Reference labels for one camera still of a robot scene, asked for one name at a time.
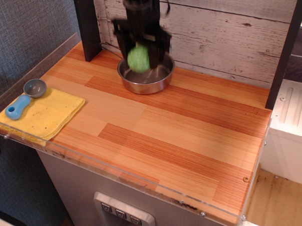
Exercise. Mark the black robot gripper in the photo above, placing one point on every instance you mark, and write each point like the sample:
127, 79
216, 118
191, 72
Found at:
143, 25

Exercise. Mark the green plastic grape bunch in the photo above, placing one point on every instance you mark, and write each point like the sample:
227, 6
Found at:
138, 59

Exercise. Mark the yellow folded rag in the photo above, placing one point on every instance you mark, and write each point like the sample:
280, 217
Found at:
44, 117

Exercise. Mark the stainless steel pot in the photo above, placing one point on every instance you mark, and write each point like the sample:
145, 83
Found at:
149, 82

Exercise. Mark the blue grey measuring scoop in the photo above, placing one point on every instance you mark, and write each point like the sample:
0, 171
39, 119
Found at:
34, 88

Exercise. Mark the silver toy fridge cabinet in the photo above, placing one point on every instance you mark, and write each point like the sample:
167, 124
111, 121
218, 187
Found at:
77, 186

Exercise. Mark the clear acrylic edge guard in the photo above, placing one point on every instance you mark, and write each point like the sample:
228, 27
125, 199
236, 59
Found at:
195, 182

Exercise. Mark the silver ice dispenser panel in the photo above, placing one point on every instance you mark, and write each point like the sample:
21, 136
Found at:
113, 212

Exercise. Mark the white toy sink unit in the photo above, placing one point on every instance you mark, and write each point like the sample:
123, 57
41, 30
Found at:
282, 151

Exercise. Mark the dark left vertical post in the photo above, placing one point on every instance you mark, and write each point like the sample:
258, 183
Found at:
88, 27

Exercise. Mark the dark vertical post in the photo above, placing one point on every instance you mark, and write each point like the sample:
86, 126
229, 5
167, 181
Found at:
285, 55
88, 27

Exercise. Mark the dark right vertical post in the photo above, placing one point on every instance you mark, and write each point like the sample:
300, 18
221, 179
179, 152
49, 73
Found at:
285, 55

